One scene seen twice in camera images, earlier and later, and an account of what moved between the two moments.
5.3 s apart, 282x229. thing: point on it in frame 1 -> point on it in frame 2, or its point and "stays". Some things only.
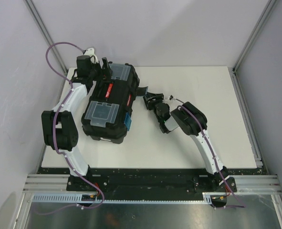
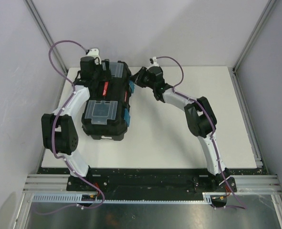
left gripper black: x=107 y=72 stays
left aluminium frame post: x=30 y=5 stays
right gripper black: x=149 y=102 -> x=137 y=78
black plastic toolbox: x=107 y=115 stays
